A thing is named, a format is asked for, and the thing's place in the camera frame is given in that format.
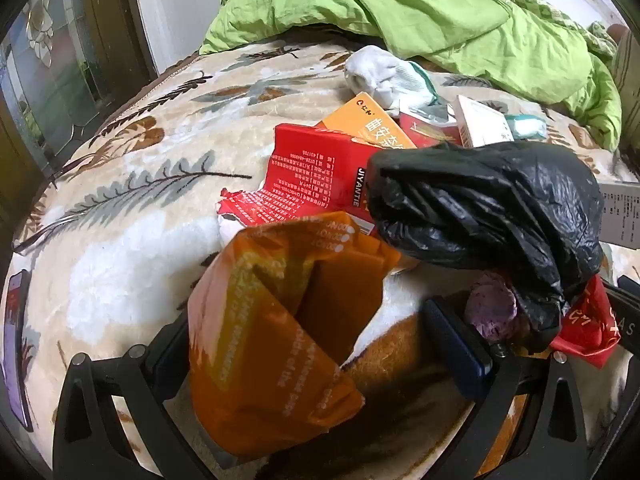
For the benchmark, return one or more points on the striped pillow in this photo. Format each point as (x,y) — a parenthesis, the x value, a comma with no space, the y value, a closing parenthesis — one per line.
(631,85)

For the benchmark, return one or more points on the dark red small box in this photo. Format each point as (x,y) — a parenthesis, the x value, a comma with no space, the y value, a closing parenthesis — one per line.
(425,130)

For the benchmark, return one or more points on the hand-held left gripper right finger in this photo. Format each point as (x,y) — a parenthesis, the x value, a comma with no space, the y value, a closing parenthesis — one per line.
(457,350)

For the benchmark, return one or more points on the purple phone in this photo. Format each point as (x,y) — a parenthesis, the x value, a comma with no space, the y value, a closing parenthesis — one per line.
(12,350)

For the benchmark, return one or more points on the white knit glove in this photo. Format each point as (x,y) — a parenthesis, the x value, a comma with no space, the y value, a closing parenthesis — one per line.
(380,72)

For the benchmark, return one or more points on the black plastic bag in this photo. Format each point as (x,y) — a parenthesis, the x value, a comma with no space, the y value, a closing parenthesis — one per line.
(475,210)

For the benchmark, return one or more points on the leaf-printed blanket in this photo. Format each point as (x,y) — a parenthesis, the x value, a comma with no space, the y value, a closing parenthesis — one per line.
(125,285)

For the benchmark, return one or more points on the orange plastic bag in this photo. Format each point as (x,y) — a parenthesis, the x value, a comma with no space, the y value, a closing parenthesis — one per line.
(260,335)

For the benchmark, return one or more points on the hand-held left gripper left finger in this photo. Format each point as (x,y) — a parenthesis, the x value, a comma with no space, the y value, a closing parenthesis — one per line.
(165,355)

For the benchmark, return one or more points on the wooden door with glass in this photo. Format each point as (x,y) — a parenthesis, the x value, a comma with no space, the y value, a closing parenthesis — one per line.
(50,60)

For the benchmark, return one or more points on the green quilt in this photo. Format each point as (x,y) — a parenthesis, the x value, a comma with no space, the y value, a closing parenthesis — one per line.
(400,0)

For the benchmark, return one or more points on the white medicine box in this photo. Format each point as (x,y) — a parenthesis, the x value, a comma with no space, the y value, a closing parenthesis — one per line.
(480,120)

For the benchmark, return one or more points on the red wrapper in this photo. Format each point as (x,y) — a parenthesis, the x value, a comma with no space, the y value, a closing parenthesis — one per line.
(585,330)

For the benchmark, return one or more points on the purple paper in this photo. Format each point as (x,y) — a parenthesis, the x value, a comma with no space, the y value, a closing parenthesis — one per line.
(487,305)

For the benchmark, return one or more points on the teal tissue packet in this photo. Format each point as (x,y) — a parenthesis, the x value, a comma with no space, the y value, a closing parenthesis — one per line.
(525,125)

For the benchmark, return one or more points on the orange medicine box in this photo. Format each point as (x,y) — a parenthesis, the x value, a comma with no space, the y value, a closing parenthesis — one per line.
(360,115)

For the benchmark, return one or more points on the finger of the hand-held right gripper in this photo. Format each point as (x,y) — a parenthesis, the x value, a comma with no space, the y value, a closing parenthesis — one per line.
(625,310)

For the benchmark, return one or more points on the torn red carton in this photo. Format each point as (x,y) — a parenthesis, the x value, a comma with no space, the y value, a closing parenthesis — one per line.
(310,170)

